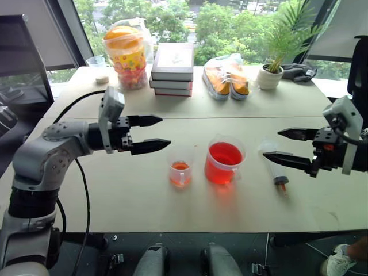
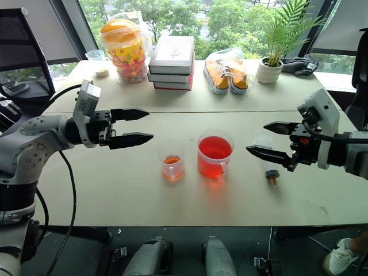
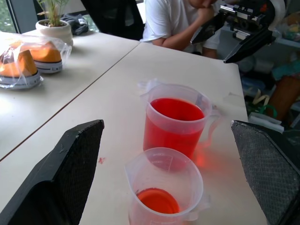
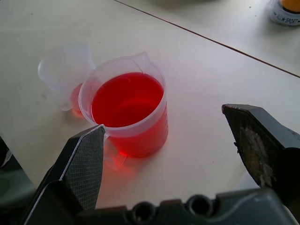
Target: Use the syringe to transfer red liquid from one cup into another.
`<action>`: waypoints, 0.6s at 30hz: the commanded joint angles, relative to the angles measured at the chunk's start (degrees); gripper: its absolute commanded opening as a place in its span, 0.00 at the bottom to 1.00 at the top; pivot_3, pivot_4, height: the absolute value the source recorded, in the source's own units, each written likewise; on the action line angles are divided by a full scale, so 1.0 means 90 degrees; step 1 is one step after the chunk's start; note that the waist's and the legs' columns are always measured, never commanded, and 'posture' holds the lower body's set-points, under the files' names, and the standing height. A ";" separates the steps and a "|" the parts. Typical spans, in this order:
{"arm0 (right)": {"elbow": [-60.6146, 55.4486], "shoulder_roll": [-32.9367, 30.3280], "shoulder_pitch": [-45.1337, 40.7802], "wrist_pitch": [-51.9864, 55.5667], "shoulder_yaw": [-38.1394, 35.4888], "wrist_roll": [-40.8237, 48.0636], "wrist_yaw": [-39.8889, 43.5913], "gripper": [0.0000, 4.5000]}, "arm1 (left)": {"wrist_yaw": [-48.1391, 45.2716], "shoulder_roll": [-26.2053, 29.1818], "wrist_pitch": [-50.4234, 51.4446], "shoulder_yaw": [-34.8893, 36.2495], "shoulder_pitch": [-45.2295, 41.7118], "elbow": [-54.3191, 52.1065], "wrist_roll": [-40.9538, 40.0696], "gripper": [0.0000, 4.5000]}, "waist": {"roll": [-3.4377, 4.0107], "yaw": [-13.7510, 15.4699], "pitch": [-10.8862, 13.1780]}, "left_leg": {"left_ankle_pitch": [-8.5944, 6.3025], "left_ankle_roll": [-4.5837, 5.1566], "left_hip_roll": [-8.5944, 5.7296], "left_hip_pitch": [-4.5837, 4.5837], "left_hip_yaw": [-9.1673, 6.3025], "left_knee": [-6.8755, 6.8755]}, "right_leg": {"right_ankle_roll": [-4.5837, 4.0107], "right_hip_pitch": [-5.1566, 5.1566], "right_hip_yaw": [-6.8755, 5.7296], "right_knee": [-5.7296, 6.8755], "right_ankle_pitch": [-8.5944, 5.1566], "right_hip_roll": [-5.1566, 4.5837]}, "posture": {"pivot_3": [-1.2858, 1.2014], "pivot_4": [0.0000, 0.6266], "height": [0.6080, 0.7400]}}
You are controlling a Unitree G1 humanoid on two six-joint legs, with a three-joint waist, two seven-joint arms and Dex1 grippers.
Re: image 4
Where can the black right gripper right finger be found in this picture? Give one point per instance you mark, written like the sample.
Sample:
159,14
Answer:
260,140

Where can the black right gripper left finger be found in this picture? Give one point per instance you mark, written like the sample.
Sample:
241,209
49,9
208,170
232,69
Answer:
82,168

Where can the plastic beaker with red liquid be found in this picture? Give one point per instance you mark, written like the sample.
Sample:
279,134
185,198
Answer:
127,103

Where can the small clear plastic beaker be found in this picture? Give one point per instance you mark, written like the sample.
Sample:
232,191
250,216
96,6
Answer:
63,70

